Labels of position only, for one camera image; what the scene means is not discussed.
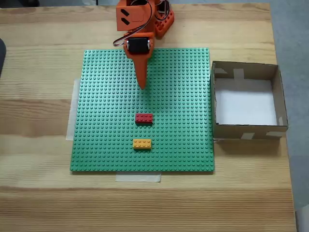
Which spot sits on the red lego brick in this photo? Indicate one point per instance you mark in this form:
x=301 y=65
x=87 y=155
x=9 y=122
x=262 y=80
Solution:
x=144 y=118

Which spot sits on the green lego baseplate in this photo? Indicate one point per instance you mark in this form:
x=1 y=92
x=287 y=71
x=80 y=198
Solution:
x=108 y=108

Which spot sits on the yellow lego brick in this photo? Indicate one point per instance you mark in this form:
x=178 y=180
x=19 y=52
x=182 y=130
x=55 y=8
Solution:
x=142 y=144

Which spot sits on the open cardboard box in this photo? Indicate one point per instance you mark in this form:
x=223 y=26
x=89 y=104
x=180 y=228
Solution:
x=282 y=96

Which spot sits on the masking tape strip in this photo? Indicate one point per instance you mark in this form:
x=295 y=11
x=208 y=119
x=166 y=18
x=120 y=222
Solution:
x=72 y=108
x=137 y=178

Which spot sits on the white paper sheet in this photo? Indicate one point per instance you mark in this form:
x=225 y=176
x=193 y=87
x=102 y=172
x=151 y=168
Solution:
x=243 y=104

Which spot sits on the black rounded object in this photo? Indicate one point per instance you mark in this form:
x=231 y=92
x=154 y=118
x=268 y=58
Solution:
x=2 y=58

